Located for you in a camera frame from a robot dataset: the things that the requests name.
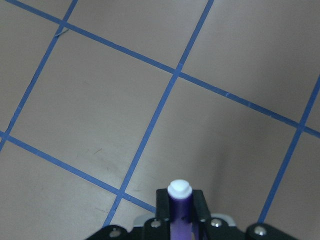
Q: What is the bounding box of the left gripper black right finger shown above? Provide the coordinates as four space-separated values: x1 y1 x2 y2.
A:
192 190 246 240

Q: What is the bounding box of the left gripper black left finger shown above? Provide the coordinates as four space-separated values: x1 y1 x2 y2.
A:
142 189 171 240

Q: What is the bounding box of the purple highlighter pen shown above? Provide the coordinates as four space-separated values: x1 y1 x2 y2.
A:
167 179 193 240

